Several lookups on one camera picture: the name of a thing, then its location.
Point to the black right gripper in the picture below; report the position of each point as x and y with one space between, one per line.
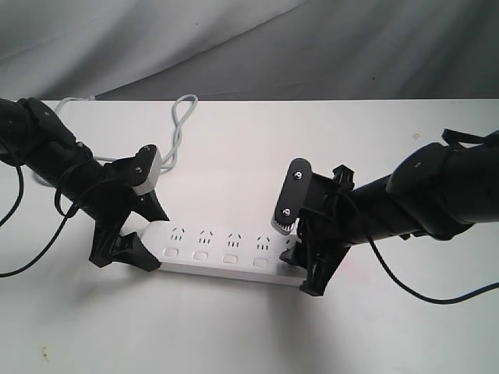
319 230

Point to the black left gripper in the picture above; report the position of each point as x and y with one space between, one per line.
109 199

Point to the white five-outlet power strip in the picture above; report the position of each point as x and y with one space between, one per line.
235 253

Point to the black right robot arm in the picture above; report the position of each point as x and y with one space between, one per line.
439 191

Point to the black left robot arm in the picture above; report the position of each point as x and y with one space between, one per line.
33 135

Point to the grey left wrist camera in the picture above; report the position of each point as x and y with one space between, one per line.
145 169

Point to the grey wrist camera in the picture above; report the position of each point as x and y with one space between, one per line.
145 169
292 195

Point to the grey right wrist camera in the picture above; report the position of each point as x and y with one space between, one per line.
292 195

